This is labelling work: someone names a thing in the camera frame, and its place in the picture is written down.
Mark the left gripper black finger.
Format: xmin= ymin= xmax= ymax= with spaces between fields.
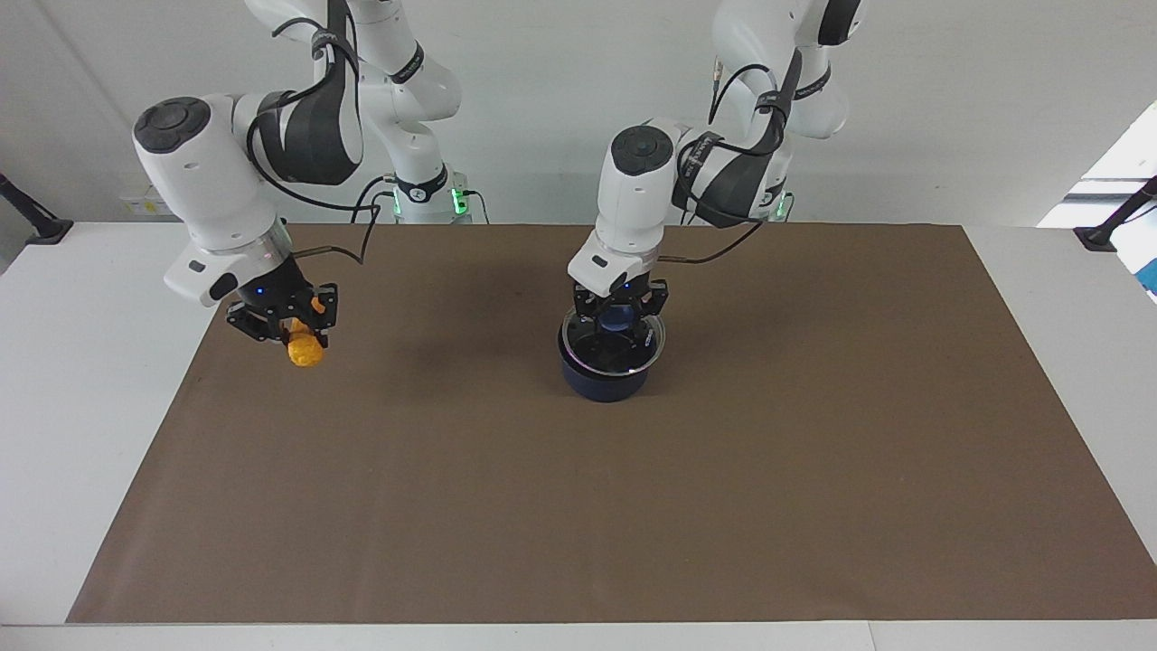
xmin=573 ymin=284 xmax=608 ymax=328
xmin=631 ymin=280 xmax=671 ymax=352

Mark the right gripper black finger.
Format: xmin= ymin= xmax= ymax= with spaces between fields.
xmin=302 ymin=282 xmax=341 ymax=351
xmin=225 ymin=303 xmax=292 ymax=345

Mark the yellow corn cob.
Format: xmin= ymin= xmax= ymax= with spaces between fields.
xmin=286 ymin=294 xmax=325 ymax=369

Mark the glass lid blue knob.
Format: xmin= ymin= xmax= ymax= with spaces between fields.
xmin=560 ymin=305 xmax=668 ymax=375

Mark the dark blue saucepan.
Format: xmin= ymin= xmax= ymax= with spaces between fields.
xmin=557 ymin=307 xmax=668 ymax=404

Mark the brown table mat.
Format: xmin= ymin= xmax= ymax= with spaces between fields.
xmin=66 ymin=223 xmax=1157 ymax=625

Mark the black clamp stand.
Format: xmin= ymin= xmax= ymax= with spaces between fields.
xmin=1074 ymin=176 xmax=1157 ymax=253
xmin=0 ymin=172 xmax=74 ymax=247

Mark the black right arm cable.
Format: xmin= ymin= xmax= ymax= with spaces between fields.
xmin=246 ymin=0 xmax=382 ymax=267

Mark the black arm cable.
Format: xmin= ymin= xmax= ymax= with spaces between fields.
xmin=655 ymin=54 xmax=807 ymax=267
xmin=246 ymin=0 xmax=382 ymax=267

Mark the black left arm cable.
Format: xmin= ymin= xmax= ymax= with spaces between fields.
xmin=655 ymin=54 xmax=807 ymax=267

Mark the black right base cable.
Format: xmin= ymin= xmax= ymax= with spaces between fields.
xmin=360 ymin=175 xmax=400 ymax=225

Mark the white wall socket box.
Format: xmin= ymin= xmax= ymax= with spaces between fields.
xmin=119 ymin=185 xmax=174 ymax=219

